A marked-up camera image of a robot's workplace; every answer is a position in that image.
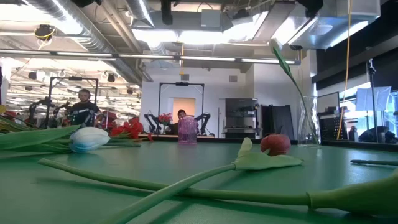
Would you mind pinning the black upright panel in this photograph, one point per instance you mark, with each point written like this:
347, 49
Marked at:
280, 121

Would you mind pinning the black ceiling device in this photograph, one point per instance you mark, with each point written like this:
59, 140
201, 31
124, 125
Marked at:
44, 31

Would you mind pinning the silver rectangular ceiling duct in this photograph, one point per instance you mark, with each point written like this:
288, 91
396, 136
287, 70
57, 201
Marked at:
335, 28

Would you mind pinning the clear glass vase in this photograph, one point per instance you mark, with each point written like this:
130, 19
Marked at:
314, 112

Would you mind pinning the black perforated rack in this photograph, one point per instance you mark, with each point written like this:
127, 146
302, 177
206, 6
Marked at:
332, 127

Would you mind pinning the green table mat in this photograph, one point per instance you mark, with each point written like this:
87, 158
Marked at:
186, 158

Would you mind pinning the black cabinet machine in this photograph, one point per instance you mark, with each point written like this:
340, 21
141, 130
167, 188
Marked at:
241, 105

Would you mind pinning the black bag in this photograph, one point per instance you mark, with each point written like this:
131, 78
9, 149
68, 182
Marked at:
373, 135

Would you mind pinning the background red flowers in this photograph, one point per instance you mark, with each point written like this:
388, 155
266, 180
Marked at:
164, 118

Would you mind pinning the black tripod light stand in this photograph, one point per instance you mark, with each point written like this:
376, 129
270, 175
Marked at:
372, 93

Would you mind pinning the white diffuser sheet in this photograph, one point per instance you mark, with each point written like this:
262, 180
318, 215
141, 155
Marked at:
373, 98

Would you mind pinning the white artificial tulip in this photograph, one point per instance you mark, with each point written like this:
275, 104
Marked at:
88, 139
281, 60

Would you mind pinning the pink glass vase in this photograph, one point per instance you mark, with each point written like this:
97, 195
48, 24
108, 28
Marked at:
187, 132

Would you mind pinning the long ceiling light strip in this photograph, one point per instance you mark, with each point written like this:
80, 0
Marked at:
146, 56

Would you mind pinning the black gantry frame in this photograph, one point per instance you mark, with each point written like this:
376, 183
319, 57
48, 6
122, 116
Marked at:
74, 78
182, 83

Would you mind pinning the dark computer monitor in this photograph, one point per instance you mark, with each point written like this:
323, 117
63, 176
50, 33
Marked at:
328, 102

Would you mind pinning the person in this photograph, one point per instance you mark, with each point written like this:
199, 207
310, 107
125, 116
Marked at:
182, 114
84, 110

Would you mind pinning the silver round ceiling duct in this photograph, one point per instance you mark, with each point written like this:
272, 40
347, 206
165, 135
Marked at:
93, 40

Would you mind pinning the grey bottle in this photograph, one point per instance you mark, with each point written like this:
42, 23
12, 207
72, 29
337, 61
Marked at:
353, 133

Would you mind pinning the grey ceiling box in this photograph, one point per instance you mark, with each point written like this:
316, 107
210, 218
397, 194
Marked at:
211, 18

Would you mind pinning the red artificial flower bunch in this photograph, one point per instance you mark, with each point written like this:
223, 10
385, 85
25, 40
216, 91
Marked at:
132, 130

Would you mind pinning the background black robot arm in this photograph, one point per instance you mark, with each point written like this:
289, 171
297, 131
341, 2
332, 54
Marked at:
205, 118
150, 119

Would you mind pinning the red artificial tulip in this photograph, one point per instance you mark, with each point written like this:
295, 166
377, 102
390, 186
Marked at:
357, 196
275, 144

